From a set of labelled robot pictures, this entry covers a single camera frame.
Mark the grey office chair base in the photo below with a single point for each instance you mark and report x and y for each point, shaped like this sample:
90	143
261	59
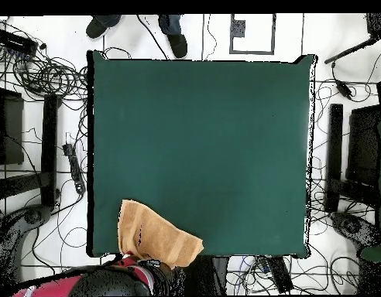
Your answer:
29	216
354	229

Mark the black floor box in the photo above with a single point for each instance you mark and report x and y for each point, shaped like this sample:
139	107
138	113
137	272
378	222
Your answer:
280	275

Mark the black stand frame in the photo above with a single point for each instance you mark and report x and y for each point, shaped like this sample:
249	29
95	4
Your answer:
334	148
49	148

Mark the black network switch box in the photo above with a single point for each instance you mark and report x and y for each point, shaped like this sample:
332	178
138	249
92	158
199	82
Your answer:
17	41

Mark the grey square floor frame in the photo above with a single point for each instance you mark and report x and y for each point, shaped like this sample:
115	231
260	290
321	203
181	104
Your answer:
273	34

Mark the tan terry towel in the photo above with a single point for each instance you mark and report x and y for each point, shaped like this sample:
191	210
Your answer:
156	235

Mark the black power adapter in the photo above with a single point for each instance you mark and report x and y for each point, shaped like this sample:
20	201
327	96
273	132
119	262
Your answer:
343	89

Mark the black tripod leg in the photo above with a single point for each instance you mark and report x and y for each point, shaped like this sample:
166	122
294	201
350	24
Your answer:
351	51

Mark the black power strip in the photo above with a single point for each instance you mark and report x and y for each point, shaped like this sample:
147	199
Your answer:
74	168

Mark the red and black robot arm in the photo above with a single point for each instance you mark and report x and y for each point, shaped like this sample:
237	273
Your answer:
110	283

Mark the dark green table cloth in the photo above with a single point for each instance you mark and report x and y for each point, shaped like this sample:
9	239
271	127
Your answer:
193	123

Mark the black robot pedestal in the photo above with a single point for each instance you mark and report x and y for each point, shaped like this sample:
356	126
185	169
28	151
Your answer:
209	275

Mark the person's right leg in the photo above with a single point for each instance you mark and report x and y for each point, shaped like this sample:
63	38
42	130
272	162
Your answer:
100	26

